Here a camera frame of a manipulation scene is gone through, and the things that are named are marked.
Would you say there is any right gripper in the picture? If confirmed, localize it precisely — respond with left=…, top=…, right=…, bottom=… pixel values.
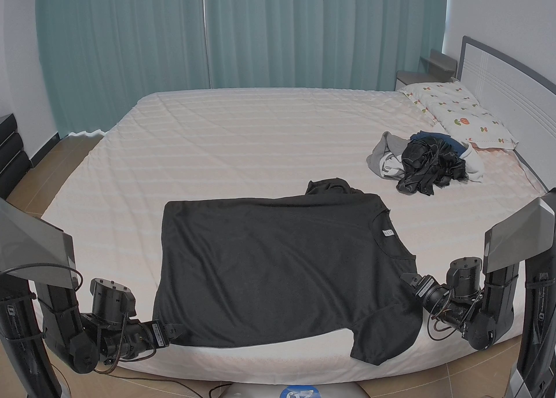
left=413, top=274, right=446, bottom=308

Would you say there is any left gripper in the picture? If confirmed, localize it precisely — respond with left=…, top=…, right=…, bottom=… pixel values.
left=143, top=319, right=173, bottom=350

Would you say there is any black T-shirt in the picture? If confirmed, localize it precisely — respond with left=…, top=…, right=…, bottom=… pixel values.
left=153, top=178, right=424, bottom=366

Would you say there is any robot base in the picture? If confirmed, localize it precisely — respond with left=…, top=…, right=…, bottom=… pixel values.
left=226, top=381, right=365, bottom=398

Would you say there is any pile of clothes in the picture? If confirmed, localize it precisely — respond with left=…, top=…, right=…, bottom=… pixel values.
left=366, top=131, right=485, bottom=196

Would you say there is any white printed pillow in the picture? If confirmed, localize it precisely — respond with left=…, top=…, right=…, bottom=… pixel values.
left=397, top=80, right=520, bottom=149

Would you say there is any grey bedside table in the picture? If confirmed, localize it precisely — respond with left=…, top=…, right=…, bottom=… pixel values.
left=395, top=49, right=458, bottom=92

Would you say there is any bed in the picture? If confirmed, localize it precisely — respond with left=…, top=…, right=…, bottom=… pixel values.
left=40, top=35, right=556, bottom=382

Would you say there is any black chest of drawers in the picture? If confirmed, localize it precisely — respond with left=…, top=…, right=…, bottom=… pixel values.
left=0, top=113, right=32, bottom=199

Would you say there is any blue-green curtain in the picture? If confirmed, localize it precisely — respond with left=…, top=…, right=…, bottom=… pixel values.
left=35, top=0, right=211, bottom=134
left=203, top=0, right=448, bottom=92

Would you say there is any black cable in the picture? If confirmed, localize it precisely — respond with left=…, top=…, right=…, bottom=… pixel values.
left=0, top=263, right=84, bottom=292
left=104, top=368, right=237, bottom=393

